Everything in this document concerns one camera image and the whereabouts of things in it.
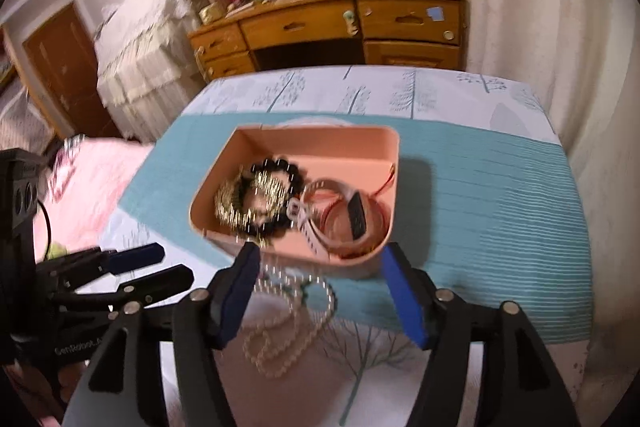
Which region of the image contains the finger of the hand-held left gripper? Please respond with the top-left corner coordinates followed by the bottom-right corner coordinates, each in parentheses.
top-left (36, 243), bottom-right (166, 293)
top-left (52, 264), bottom-right (195, 325)

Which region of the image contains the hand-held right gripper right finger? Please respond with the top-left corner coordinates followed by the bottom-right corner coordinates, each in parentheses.
top-left (380, 242), bottom-right (582, 427)

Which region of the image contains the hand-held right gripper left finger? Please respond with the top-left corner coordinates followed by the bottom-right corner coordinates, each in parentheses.
top-left (62, 241), bottom-right (262, 427)

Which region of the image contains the white pearl necklace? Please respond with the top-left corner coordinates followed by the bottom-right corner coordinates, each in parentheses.
top-left (242, 261), bottom-right (337, 380)

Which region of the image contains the gold chain necklace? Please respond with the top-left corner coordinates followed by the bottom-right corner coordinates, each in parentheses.
top-left (215, 171), bottom-right (290, 228)

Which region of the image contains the black bead bracelet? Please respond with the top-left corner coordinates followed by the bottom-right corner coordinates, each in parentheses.
top-left (231, 159), bottom-right (307, 242)

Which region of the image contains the white band wristwatch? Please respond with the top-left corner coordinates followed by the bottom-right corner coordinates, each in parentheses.
top-left (288, 179), bottom-right (392, 260)

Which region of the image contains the pink plastic jewelry box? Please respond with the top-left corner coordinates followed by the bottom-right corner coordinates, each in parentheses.
top-left (189, 124), bottom-right (401, 281)

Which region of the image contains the pink blanket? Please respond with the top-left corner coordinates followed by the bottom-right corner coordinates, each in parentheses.
top-left (32, 133), bottom-right (157, 264)

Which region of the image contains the teal striped cloth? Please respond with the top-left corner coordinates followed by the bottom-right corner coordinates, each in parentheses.
top-left (117, 113), bottom-right (594, 342)

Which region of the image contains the brown wooden door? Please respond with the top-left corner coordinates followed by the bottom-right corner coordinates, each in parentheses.
top-left (21, 1), bottom-right (124, 140)

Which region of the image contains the white lace covered cabinet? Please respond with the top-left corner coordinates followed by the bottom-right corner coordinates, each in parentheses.
top-left (94, 0), bottom-right (206, 142)

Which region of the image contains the black cable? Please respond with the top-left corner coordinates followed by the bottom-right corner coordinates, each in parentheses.
top-left (38, 202), bottom-right (54, 264)

